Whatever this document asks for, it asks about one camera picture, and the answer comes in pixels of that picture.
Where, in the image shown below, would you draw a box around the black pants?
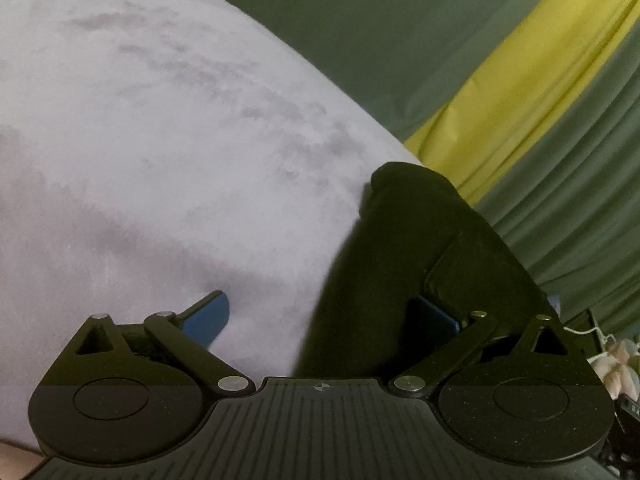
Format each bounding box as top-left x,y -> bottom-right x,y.
293,162 -> 555,380

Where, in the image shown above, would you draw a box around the white plush toy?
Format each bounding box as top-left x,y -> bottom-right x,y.
590,339 -> 639,401

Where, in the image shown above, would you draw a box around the lavender bed sheet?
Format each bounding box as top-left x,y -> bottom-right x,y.
1,0 -> 410,446

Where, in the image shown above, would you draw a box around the yellow curtain panel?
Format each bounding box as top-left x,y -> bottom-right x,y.
404,0 -> 639,205

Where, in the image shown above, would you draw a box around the grey green curtain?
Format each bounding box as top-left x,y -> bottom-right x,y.
224,0 -> 540,141

